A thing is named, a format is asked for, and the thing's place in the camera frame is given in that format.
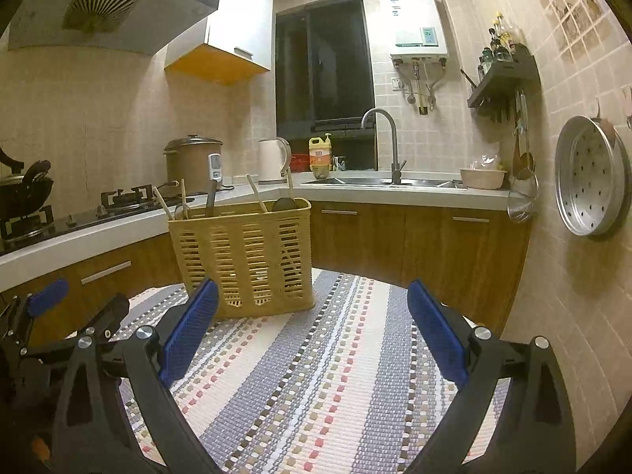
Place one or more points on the round metal steamer tray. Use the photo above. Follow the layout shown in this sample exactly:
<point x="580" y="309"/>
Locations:
<point x="587" y="177"/>

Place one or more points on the brown rice cooker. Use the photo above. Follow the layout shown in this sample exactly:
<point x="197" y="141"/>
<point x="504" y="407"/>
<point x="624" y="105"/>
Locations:
<point x="190" y="165"/>

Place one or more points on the grey range hood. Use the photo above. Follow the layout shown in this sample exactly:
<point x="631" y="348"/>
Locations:
<point x="98" y="10"/>

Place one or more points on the black gas stove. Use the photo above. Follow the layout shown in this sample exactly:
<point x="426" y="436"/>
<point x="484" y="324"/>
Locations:
<point x="74" y="219"/>

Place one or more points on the yellow detergent bottle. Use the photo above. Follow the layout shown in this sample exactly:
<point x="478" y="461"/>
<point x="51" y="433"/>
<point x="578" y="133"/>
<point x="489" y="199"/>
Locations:
<point x="320" y="158"/>

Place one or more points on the striped woven mat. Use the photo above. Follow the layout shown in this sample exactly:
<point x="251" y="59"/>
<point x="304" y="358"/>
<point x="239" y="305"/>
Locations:
<point x="321" y="380"/>

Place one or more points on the white wall outlet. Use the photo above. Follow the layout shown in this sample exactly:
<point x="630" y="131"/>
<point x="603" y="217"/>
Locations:
<point x="395" y="84"/>

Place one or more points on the black wall shelf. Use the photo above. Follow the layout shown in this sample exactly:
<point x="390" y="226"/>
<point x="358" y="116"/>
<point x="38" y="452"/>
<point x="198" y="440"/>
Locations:
<point x="508" y="79"/>

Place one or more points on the green glass bottle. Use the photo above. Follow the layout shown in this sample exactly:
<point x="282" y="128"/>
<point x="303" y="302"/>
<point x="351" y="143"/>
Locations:
<point x="486" y="59"/>

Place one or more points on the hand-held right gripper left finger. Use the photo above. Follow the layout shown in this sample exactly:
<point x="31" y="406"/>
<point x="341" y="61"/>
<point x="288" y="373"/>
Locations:
<point x="190" y="328"/>

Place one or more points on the steel kitchen sink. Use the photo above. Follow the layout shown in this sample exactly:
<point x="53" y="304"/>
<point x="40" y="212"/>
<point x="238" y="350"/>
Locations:
<point x="375" y="182"/>

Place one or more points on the white electric kettle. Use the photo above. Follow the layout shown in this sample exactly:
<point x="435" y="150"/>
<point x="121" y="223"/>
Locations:
<point x="271" y="160"/>

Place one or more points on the hanging wooden spoon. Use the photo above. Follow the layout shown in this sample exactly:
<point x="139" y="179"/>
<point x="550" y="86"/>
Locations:
<point x="524" y="160"/>

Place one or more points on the yellow plastic utensil basket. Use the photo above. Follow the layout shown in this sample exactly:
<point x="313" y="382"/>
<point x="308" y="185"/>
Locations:
<point x="237" y="261"/>

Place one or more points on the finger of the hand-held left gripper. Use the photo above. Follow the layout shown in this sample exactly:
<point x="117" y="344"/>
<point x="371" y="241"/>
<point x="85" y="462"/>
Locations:
<point x="47" y="296"/>
<point x="108" y="313"/>

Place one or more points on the water heater pipes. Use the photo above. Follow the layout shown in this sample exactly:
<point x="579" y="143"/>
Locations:
<point x="419" y="89"/>

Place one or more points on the dark window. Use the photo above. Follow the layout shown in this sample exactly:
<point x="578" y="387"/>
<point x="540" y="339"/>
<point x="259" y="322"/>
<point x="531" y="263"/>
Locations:
<point x="326" y="69"/>

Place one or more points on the black frying pan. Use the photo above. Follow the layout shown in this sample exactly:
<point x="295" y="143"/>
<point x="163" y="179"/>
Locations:
<point x="24" y="192"/>

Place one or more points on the red box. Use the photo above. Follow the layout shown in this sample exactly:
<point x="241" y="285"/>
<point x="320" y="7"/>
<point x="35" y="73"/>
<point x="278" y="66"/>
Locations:
<point x="300" y="163"/>

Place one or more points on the steel kitchen faucet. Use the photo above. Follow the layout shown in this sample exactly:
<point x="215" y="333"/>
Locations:
<point x="395" y="158"/>

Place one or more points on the white water heater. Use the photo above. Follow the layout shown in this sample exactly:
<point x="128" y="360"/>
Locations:
<point x="412" y="19"/>

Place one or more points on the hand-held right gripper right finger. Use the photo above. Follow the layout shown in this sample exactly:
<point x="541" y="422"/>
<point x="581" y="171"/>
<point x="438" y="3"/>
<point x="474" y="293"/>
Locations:
<point x="437" y="331"/>

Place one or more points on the beige bowl with bag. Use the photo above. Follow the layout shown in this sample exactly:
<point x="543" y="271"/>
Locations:
<point x="484" y="178"/>

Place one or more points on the clear plastic bag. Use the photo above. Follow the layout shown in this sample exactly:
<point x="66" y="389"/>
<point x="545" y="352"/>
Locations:
<point x="484" y="162"/>

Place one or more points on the dark glass bottle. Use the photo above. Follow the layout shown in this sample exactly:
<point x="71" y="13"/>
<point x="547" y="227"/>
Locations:
<point x="502" y="42"/>

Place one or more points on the wooden base cabinets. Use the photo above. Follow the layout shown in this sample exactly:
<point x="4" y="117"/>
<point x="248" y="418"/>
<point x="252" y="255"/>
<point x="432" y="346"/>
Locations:
<point x="444" y="252"/>

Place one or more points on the white wall cabinet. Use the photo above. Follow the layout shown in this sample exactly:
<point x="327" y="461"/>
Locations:
<point x="237" y="19"/>

